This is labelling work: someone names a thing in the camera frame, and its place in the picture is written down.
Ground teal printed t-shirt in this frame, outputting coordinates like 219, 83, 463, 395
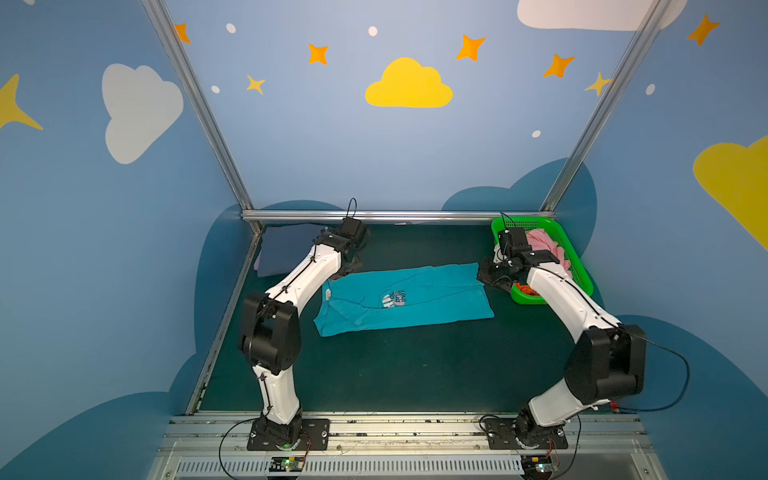
314, 263, 494, 337

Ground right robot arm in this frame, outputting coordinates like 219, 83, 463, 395
478, 226, 646, 449

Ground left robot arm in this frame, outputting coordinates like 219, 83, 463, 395
237, 216, 370, 448

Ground green plastic laundry basket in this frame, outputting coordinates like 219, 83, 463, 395
490, 215, 594, 296

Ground orange t-shirt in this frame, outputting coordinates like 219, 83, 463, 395
517, 284, 538, 296

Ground pink t-shirt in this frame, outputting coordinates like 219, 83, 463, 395
526, 229, 571, 271

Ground folded grey-blue t-shirt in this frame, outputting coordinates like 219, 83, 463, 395
254, 224, 323, 278

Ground right green circuit board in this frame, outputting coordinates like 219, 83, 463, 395
520, 456, 555, 480

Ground green circuit board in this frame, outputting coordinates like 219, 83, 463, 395
268, 457, 306, 474
520, 456, 555, 480

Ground left green circuit board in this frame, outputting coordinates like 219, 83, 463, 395
268, 457, 306, 474

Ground aluminium back frame rail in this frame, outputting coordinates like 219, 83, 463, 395
241, 209, 557, 224

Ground aluminium frame rail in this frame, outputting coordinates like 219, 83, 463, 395
174, 218, 260, 415
241, 209, 557, 224

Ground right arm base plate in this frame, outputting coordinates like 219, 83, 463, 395
478, 415, 568, 450

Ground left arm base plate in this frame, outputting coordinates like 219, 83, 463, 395
246, 417, 330, 451

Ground aluminium left frame rail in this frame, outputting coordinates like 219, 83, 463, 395
174, 218, 260, 415

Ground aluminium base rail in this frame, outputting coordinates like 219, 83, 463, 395
148, 412, 666, 479

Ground aluminium left corner post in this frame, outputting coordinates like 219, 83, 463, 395
141, 0, 253, 211

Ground aluminium corner post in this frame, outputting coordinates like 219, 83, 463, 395
539, 0, 672, 216
141, 0, 253, 211

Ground aluminium right corner post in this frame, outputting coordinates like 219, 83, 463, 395
539, 0, 672, 216

